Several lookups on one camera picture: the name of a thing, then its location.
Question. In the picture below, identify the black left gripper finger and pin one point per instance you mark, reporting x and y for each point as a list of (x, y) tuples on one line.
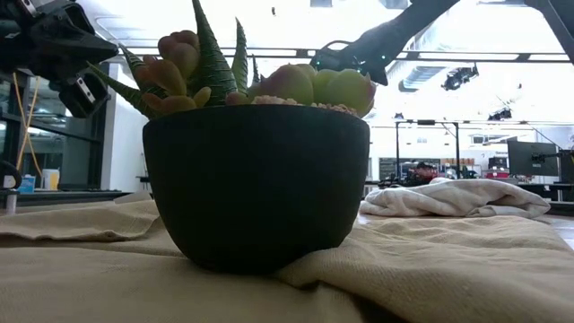
[(80, 40), (76, 63)]

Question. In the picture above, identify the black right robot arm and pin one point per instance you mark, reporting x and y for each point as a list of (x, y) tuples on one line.
[(394, 31)]

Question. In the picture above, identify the white and yellow jar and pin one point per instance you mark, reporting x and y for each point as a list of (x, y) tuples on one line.
[(50, 179)]

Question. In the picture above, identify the blue box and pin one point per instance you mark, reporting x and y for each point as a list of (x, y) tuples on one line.
[(27, 184)]

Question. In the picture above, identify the mixed succulents in black pot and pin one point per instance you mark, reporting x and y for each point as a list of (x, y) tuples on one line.
[(255, 188)]

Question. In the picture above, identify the cluttered background workbench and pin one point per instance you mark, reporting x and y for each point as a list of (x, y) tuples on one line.
[(421, 172)]

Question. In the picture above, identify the large black ceiling fixture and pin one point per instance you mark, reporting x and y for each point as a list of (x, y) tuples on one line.
[(457, 77)]

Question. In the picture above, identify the white checked towel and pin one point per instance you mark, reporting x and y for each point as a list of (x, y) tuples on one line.
[(457, 197)]

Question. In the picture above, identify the tan cloth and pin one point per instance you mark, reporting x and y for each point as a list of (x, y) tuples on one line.
[(448, 269)]

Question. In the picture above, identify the small black ceiling fixture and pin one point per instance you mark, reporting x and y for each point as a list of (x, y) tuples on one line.
[(500, 115)]

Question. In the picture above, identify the large black monitor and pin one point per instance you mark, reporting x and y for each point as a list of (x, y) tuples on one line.
[(520, 166)]

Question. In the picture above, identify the black desk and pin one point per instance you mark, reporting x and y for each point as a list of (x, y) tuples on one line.
[(566, 194)]

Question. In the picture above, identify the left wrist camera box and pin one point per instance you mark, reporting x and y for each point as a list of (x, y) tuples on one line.
[(83, 96)]

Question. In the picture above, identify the dark window frame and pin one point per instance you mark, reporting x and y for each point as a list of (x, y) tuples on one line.
[(94, 148)]

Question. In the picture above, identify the white post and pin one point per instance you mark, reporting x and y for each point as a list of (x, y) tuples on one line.
[(11, 203)]

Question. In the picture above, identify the black stand frame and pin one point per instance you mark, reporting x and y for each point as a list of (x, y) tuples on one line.
[(426, 122)]

